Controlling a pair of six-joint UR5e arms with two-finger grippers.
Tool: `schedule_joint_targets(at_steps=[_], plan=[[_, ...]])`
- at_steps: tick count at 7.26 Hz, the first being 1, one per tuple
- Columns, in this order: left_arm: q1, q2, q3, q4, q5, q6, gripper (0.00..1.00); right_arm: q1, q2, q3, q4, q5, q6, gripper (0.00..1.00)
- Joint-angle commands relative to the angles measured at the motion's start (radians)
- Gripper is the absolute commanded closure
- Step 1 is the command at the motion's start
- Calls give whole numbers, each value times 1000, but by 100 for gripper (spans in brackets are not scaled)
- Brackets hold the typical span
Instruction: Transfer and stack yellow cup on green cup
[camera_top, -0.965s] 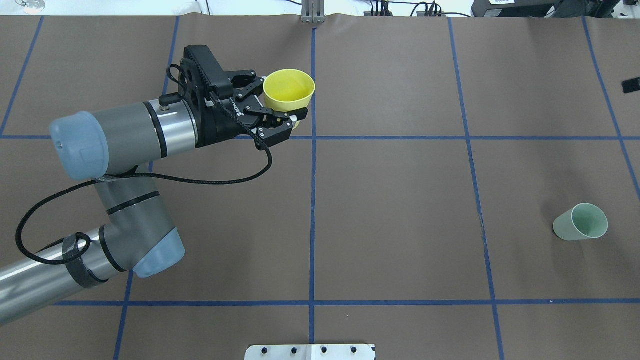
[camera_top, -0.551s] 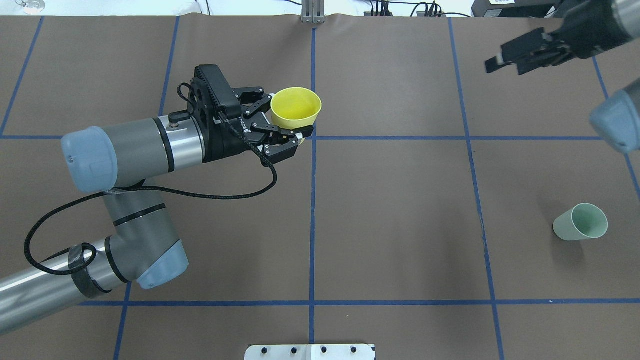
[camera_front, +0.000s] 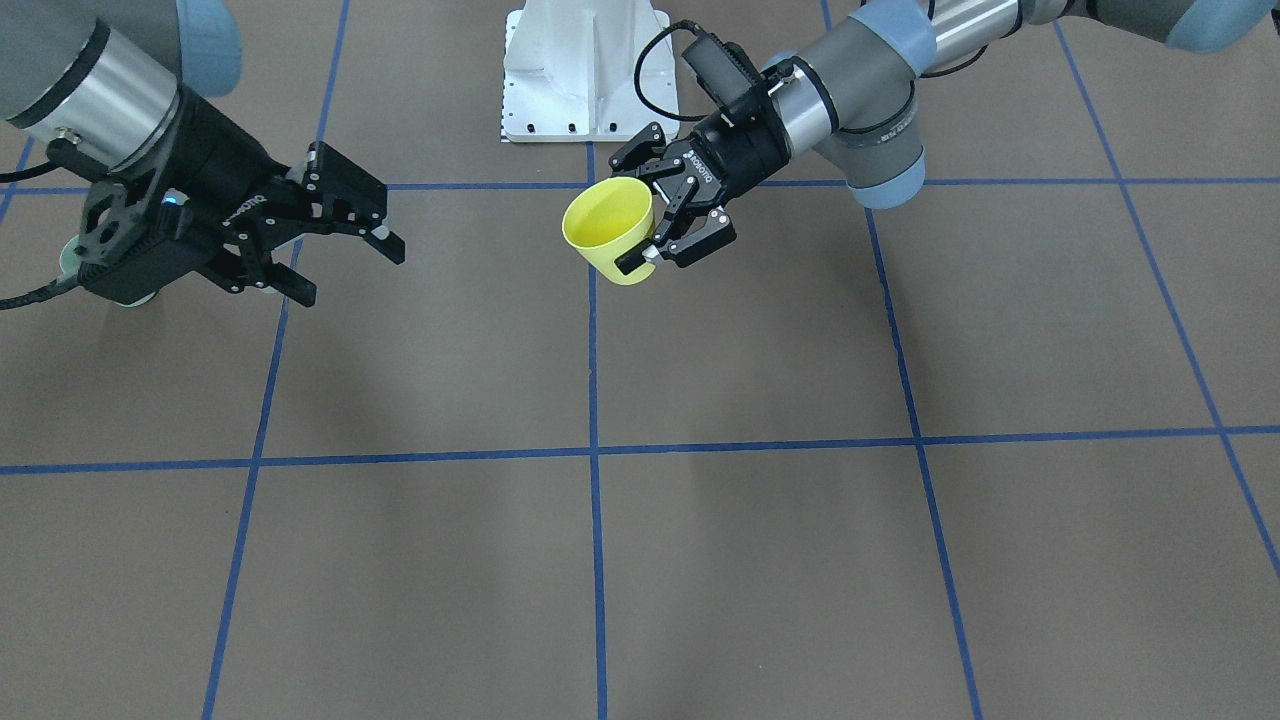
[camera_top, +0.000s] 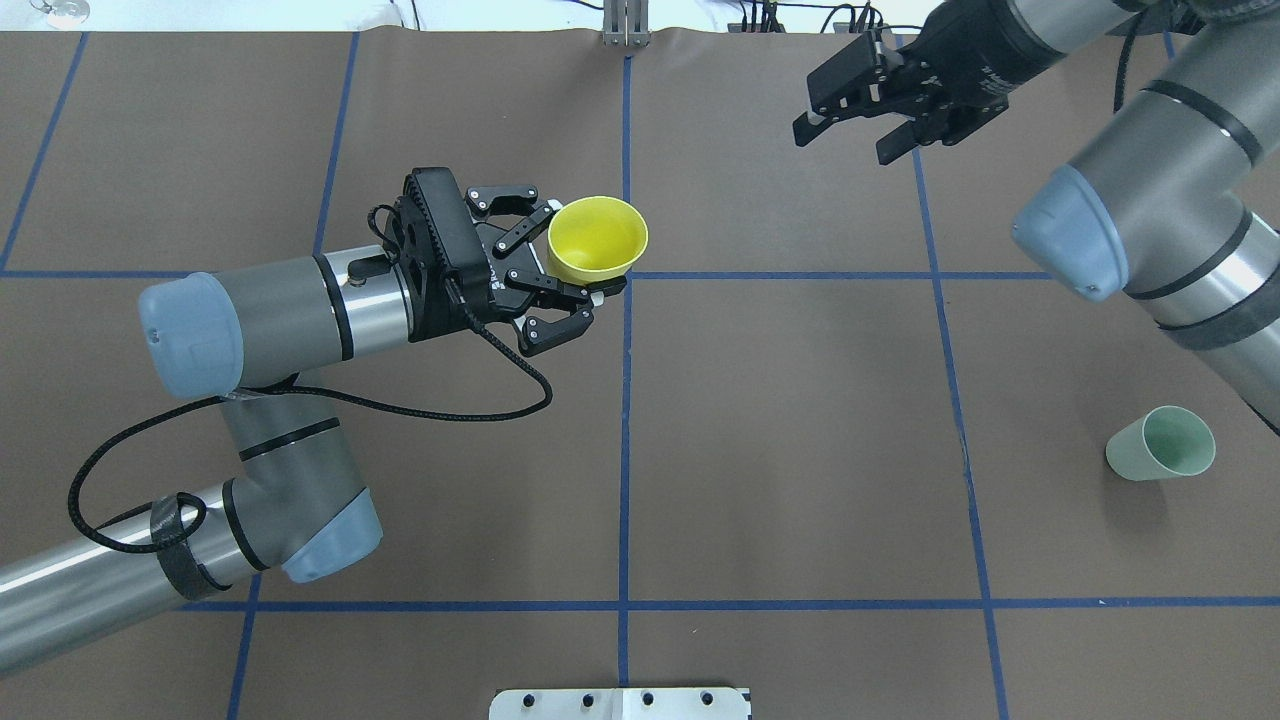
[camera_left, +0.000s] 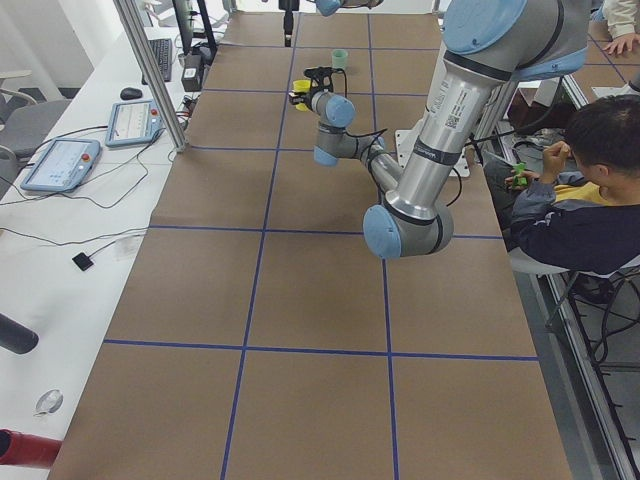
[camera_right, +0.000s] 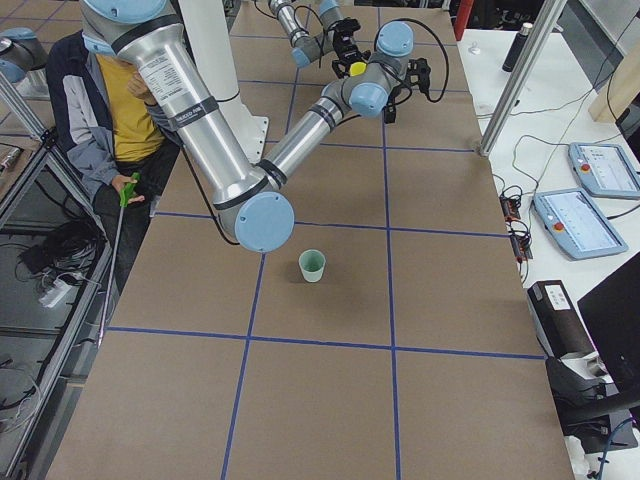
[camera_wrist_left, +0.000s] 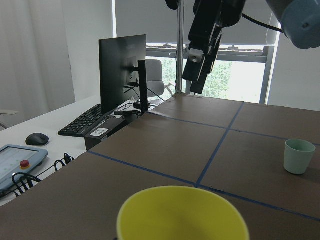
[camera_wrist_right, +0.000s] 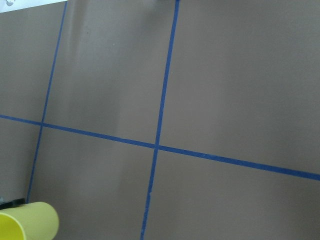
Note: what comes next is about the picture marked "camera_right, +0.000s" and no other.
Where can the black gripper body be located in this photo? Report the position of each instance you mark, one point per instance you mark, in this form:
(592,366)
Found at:
(392,101)
(345,50)

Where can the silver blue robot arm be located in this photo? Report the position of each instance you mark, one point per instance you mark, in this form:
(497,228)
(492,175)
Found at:
(308,48)
(246,195)

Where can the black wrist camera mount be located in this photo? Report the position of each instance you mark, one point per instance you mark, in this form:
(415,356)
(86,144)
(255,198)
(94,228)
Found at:
(418,74)

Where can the green handled grabber stick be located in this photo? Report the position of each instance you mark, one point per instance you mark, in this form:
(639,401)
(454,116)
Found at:
(125,195)

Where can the aluminium frame post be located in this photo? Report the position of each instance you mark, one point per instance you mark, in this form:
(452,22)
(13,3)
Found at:
(542,27)

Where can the white power strip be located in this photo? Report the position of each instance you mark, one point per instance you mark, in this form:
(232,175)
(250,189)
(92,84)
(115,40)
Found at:
(55,294)

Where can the lower teach pendant tablet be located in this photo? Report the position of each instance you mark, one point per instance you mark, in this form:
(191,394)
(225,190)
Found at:
(577,225)

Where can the yellow plastic cup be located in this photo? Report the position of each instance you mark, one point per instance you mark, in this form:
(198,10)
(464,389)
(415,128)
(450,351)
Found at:
(357,68)

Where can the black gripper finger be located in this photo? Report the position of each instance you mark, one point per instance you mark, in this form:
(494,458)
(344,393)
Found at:
(389,114)

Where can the black computer monitor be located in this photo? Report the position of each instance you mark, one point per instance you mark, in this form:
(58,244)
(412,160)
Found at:
(610,312)

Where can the light green plastic cup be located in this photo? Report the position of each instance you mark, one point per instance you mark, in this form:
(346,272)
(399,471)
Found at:
(312,263)

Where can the upper teach pendant tablet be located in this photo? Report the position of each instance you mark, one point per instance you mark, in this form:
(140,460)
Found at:
(604,170)

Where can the small electronics board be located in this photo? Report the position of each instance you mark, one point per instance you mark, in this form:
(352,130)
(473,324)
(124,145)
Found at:
(510,206)

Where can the black thermos bottle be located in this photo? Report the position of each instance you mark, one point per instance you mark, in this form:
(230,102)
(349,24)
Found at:
(517,46)

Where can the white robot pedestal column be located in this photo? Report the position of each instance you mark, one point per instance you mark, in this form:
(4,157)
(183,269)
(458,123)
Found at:
(208,36)

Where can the seated person yellow shirt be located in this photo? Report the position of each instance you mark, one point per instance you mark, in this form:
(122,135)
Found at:
(110,126)

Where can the teach pendant tablet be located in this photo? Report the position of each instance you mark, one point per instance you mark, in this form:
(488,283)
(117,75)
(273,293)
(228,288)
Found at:
(604,170)
(577,225)

